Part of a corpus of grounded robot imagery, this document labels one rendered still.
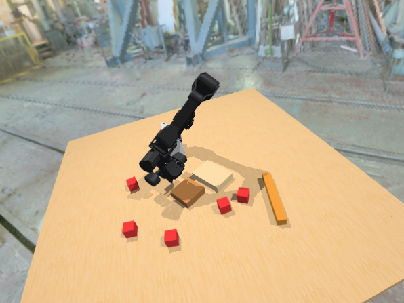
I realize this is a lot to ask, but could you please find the red square block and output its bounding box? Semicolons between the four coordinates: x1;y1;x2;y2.
216;196;232;215
164;229;179;247
237;187;249;204
127;176;139;191
122;221;138;238

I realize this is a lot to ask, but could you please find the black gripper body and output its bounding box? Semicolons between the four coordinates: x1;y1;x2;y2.
144;152;187;186

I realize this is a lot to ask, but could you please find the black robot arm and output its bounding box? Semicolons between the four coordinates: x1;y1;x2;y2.
139;72;220;180

